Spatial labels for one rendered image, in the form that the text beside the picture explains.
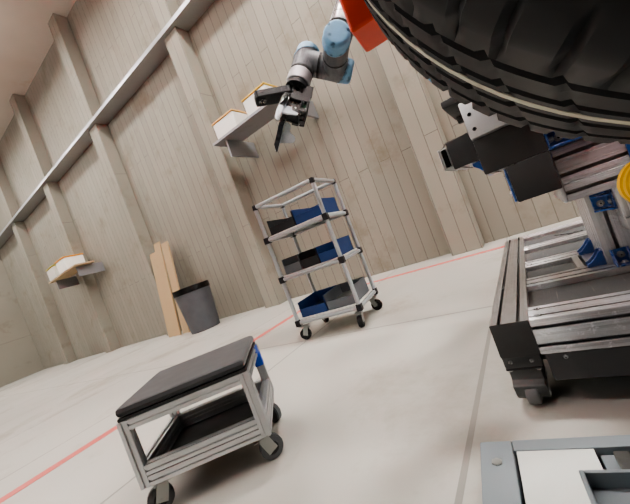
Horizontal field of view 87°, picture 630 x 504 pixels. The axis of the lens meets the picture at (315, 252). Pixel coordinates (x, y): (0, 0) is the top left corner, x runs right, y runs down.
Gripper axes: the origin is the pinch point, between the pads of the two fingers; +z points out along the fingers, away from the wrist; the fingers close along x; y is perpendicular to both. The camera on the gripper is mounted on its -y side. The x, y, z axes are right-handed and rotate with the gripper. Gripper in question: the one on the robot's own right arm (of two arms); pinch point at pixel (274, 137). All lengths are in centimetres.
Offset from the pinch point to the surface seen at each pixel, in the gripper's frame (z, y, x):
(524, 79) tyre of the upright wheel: 38, 26, -69
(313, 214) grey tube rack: -29, 20, 114
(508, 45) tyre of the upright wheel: 40, 23, -72
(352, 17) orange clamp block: 16, 14, -53
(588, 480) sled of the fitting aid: 65, 59, -39
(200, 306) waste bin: 21, -105, 441
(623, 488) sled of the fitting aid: 64, 62, -41
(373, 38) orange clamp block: 15, 17, -50
